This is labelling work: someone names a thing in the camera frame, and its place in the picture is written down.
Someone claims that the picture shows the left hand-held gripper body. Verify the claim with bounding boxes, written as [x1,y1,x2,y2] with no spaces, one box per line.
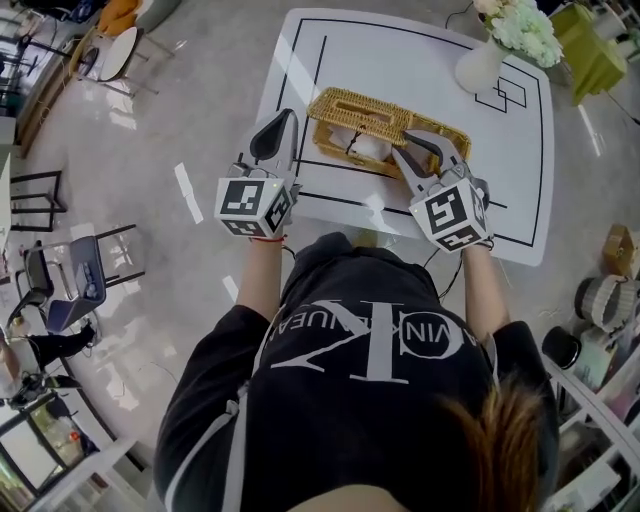
[213,159,304,241]

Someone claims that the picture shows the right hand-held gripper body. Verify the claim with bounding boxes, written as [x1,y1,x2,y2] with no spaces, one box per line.
[408,157,495,255]

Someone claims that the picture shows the wicker tissue basket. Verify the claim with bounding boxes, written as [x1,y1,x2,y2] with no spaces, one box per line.
[305,86,474,181]

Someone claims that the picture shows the person's left forearm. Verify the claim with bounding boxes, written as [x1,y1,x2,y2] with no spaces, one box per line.
[234,237,286,326]

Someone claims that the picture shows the person's right forearm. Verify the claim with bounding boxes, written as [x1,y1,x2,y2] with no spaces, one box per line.
[459,244,511,346]

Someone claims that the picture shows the white tissues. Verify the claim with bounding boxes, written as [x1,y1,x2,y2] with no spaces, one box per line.
[327,122,396,161]

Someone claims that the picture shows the white vase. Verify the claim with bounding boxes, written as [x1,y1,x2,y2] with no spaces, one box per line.
[454,38,511,95]

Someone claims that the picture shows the pastel flower bouquet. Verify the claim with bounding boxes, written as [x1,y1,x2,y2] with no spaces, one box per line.
[472,0,564,69]

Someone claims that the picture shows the blue chair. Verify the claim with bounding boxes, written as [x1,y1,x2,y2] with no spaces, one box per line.
[47,223,146,331]

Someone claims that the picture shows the grey woven basket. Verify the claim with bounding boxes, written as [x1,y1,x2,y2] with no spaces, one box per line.
[573,274,640,334]

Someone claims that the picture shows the black cylinder container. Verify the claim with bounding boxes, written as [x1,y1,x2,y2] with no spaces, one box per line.
[541,325,584,370]

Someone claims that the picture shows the small round white table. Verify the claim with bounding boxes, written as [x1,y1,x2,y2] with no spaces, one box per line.
[74,25,176,101]

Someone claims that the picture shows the orange cushion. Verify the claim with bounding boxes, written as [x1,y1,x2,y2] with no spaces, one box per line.
[97,0,139,34]

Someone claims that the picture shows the black office chair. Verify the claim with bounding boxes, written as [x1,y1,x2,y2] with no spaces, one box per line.
[14,247,56,311]

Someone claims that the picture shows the person's black t-shirt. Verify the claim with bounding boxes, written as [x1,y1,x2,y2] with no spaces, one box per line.
[153,232,561,512]

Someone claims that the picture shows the white shelf unit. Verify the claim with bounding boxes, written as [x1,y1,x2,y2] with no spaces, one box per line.
[542,344,640,512]

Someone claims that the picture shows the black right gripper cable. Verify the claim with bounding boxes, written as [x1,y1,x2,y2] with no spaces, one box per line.
[422,244,464,301]

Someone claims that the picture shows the black metal frame stool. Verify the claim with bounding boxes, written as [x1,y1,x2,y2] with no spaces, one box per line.
[9,169,69,234]

